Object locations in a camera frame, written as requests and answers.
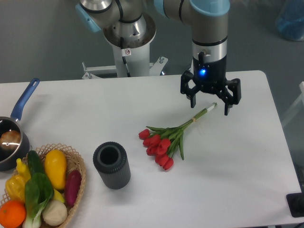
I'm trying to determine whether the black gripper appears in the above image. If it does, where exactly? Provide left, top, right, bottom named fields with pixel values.
left=180, top=56, right=241, bottom=116

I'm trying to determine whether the red tulip bouquet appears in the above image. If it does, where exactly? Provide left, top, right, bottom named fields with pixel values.
left=138, top=103, right=217, bottom=171

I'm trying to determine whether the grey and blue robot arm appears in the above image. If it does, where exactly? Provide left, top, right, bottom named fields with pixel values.
left=76, top=0, right=241, bottom=113

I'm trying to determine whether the blue plastic bag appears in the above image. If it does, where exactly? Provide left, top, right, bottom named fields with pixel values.
left=275, top=0, right=304, bottom=41

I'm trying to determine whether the dark grey ribbed vase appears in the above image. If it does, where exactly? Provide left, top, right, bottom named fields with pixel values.
left=93, top=142, right=131, bottom=190

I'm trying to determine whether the black device at edge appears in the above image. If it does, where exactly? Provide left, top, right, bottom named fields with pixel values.
left=286, top=192, right=304, bottom=218

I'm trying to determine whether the purple eggplant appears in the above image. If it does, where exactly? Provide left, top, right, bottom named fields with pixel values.
left=64, top=170, right=82, bottom=207

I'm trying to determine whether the yellow squash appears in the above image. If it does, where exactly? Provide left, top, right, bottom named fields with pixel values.
left=44, top=150, right=67, bottom=190

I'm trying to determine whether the yellow banana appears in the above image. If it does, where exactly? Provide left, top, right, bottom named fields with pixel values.
left=53, top=189, right=65, bottom=203

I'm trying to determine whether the green cucumber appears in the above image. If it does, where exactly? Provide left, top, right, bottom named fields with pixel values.
left=27, top=150, right=46, bottom=176

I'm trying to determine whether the green bok choy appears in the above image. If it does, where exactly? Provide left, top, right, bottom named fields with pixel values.
left=22, top=173, right=54, bottom=228

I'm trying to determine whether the beige garlic bulb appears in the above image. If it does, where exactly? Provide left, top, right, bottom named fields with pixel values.
left=42, top=200, right=67, bottom=226

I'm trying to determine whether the brown bread roll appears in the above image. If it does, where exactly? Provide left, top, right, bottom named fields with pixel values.
left=0, top=130, right=21, bottom=151

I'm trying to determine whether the yellow bell pepper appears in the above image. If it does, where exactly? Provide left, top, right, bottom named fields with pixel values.
left=5, top=174, right=26, bottom=203

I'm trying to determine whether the orange fruit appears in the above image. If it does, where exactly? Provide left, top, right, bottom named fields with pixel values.
left=0, top=200, right=26, bottom=228

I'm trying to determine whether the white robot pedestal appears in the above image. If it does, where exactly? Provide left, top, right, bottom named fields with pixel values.
left=83, top=12, right=168, bottom=79

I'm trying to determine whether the white side table frame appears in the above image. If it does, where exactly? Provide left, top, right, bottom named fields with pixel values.
left=281, top=82, right=304, bottom=128

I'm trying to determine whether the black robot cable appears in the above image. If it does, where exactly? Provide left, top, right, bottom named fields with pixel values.
left=120, top=37, right=132, bottom=78

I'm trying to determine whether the blue handled saucepan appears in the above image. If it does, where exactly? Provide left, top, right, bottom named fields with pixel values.
left=0, top=78, right=40, bottom=171

